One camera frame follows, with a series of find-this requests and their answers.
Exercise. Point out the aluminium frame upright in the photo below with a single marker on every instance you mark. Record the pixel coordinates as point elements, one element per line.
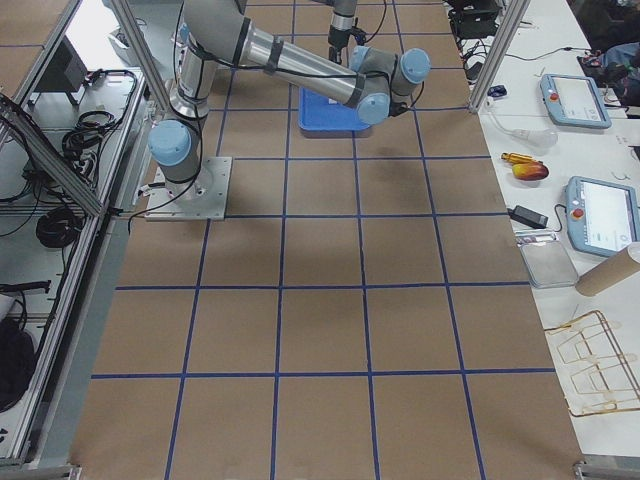
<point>507,29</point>

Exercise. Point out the gold wire rack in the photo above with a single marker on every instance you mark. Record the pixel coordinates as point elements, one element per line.
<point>597,374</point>

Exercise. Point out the red yellow mango toy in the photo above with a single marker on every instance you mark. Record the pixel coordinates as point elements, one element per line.
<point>530,171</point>

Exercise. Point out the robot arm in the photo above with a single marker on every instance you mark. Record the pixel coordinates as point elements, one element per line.
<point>376,84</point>
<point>343,26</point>

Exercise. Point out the cardboard tube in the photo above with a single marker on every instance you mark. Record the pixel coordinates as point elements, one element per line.
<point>610,272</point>

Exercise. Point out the grey metal tray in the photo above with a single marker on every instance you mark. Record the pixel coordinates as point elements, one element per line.
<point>548,265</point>

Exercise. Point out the near teach pendant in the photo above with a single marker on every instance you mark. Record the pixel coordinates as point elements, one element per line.
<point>602,217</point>

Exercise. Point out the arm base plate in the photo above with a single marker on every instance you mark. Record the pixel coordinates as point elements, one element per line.
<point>205,199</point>

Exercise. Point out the far teach pendant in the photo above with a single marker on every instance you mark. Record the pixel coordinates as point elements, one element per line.
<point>574,101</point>

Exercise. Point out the clear light bulb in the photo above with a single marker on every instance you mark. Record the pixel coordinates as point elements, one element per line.
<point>540,139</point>

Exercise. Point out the teach pendant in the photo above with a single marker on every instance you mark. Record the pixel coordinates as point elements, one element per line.
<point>602,217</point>
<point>574,101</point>

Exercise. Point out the blue plastic tray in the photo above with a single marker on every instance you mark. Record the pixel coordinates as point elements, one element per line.
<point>319,119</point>

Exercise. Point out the aluminium frame rail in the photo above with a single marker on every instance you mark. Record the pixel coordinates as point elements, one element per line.
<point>22,140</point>

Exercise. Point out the black power brick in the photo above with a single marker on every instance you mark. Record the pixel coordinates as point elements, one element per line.
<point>528,217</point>

